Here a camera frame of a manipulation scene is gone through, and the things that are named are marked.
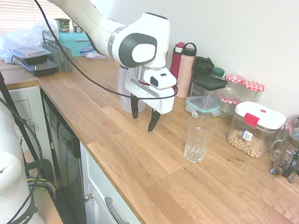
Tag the teal box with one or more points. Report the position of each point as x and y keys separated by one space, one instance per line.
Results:
x=71 y=43

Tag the metal cabinet knob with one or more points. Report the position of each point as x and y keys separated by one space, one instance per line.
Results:
x=87 y=197

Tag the black meal container clear lid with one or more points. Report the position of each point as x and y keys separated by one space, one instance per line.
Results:
x=29 y=54
x=41 y=69

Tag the green clamp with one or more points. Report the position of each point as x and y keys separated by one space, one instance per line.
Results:
x=42 y=164

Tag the white plastic bag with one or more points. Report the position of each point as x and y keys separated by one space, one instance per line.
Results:
x=19 y=36

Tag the glass container teal lid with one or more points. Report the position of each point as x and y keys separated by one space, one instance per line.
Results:
x=203 y=105

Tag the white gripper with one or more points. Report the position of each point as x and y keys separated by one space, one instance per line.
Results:
x=155 y=102

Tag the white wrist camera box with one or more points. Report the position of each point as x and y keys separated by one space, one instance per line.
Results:
x=163 y=79

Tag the glass french press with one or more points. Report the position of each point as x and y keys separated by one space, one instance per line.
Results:
x=298 y=150

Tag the jar with white red lid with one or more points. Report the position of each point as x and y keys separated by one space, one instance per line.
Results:
x=256 y=127

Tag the square container black lid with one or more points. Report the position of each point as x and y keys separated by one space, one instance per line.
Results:
x=209 y=83

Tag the small dark jar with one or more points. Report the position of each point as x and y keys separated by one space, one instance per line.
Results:
x=77 y=28

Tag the small glass jar red-checked lid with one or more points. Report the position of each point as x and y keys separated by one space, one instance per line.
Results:
x=228 y=106

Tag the clear plastic pitcher blue lid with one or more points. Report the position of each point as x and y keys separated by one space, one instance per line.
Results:
x=121 y=98

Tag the window blinds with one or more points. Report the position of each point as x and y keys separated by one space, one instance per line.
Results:
x=6 y=5

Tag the grey cutlery basket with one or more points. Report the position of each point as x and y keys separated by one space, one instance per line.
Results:
x=61 y=61

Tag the jar with green lid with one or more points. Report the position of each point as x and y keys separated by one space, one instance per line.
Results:
x=218 y=72

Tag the clear glass tumbler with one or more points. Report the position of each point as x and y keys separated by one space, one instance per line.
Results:
x=200 y=138

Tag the pink bottle black cap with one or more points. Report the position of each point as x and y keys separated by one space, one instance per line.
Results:
x=185 y=73

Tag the black dishwasher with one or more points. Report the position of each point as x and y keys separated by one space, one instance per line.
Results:
x=66 y=146

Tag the clear zip bag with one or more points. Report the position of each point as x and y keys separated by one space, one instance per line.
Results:
x=92 y=55

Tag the red water bottle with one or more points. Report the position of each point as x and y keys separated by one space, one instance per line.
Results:
x=175 y=64

